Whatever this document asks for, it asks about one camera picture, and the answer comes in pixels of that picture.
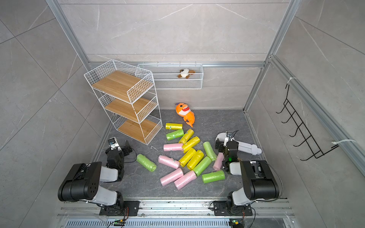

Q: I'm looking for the green roll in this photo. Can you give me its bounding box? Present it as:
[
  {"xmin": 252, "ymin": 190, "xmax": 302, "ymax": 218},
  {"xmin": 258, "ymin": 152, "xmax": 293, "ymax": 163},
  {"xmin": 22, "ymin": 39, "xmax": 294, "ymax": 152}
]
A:
[
  {"xmin": 203, "ymin": 142, "xmax": 217, "ymax": 162},
  {"xmin": 136, "ymin": 154, "xmax": 157, "ymax": 172},
  {"xmin": 193, "ymin": 156, "xmax": 212, "ymax": 176},
  {"xmin": 202, "ymin": 170, "xmax": 225, "ymax": 183},
  {"xmin": 166, "ymin": 129, "xmax": 184, "ymax": 141}
]

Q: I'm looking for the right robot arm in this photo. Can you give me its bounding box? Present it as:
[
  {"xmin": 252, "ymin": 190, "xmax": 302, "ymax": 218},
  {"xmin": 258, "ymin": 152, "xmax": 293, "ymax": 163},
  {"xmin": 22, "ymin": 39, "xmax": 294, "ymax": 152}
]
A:
[{"xmin": 214, "ymin": 136, "xmax": 280, "ymax": 216}]

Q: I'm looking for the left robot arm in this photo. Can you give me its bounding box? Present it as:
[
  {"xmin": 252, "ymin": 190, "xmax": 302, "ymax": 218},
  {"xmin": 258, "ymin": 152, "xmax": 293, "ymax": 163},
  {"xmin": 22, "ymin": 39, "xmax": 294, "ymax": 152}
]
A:
[{"xmin": 58, "ymin": 143, "xmax": 134, "ymax": 210}]

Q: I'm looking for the yellow roll near shelf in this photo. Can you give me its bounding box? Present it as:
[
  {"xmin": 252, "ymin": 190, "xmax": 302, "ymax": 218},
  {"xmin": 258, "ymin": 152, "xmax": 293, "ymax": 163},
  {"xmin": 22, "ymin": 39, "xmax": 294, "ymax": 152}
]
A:
[{"xmin": 165, "ymin": 123, "xmax": 183, "ymax": 130}]

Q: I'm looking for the pink roll right small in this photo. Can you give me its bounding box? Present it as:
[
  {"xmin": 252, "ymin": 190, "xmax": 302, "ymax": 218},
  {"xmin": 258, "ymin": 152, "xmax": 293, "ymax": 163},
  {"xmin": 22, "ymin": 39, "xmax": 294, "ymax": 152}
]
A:
[{"xmin": 213, "ymin": 153, "xmax": 224, "ymax": 171}]

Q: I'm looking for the yellow roll middle right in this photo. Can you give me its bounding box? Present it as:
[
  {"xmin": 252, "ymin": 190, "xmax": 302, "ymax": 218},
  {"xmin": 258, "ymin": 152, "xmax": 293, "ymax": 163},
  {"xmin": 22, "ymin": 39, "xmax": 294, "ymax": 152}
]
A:
[{"xmin": 186, "ymin": 150, "xmax": 204, "ymax": 170}]

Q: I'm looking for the yellow roll middle left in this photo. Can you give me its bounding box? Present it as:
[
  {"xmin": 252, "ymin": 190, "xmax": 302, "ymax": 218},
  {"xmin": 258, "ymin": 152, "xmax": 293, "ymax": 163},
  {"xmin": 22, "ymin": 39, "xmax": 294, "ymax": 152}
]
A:
[{"xmin": 179, "ymin": 148, "xmax": 196, "ymax": 167}]

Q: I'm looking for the pink roll lower right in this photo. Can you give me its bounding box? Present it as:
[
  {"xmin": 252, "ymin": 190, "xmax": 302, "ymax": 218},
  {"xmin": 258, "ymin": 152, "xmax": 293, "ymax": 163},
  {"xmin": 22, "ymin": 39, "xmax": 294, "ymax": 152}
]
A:
[{"xmin": 174, "ymin": 171, "xmax": 197, "ymax": 190}]

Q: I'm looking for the yellow roll upper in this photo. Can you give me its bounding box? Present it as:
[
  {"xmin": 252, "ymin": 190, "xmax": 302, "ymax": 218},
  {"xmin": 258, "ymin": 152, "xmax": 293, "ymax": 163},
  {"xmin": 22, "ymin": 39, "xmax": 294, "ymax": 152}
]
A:
[{"xmin": 179, "ymin": 129, "xmax": 194, "ymax": 144}]

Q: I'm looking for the pink roll upper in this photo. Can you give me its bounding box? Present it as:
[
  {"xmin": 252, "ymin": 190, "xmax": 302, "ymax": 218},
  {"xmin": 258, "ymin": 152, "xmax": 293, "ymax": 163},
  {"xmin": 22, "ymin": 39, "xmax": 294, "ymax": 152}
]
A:
[{"xmin": 163, "ymin": 143, "xmax": 184, "ymax": 152}]

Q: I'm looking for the pink roll left middle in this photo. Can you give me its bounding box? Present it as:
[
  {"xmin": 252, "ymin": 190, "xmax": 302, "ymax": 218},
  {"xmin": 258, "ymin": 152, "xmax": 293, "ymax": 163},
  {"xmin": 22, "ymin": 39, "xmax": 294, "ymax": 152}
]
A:
[{"xmin": 158, "ymin": 155, "xmax": 180, "ymax": 169}]

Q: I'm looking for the pink roll lower left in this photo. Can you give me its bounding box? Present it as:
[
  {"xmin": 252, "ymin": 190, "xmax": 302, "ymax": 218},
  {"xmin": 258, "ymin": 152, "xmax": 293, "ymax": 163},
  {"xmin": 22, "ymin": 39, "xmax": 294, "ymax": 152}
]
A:
[{"xmin": 160, "ymin": 168, "xmax": 184, "ymax": 186}]

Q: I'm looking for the orange shark plush toy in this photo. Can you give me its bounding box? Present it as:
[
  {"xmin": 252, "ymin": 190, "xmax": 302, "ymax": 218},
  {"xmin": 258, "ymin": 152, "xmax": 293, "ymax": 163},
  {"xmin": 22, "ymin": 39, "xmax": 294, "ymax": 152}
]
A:
[{"xmin": 175, "ymin": 103, "xmax": 195, "ymax": 128}]

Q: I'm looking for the brown white plush toy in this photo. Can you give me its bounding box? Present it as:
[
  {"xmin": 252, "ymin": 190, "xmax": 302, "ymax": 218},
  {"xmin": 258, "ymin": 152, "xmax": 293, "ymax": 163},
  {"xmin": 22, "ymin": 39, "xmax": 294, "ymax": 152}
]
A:
[{"xmin": 177, "ymin": 68, "xmax": 195, "ymax": 79}]

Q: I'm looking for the white wire three-tier shelf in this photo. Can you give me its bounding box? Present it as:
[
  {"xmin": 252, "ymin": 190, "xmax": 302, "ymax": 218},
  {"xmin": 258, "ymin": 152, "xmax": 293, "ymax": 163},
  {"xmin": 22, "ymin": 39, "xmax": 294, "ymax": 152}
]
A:
[{"xmin": 84, "ymin": 60, "xmax": 162, "ymax": 145}]

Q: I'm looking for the black wall hook rack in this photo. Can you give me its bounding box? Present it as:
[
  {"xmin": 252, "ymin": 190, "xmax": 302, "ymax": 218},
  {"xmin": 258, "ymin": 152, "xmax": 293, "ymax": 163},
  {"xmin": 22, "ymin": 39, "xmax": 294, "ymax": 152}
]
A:
[{"xmin": 276, "ymin": 84, "xmax": 339, "ymax": 162}]

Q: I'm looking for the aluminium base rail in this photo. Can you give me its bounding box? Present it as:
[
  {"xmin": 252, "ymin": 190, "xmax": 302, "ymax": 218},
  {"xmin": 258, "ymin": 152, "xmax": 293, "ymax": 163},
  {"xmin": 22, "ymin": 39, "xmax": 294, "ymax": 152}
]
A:
[{"xmin": 51, "ymin": 198, "xmax": 299, "ymax": 228}]

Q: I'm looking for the white wire wall basket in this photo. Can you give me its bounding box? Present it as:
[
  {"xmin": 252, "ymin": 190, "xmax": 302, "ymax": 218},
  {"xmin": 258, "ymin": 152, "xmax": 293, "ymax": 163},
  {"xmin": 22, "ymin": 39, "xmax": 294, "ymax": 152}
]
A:
[{"xmin": 138, "ymin": 63, "xmax": 204, "ymax": 90}]

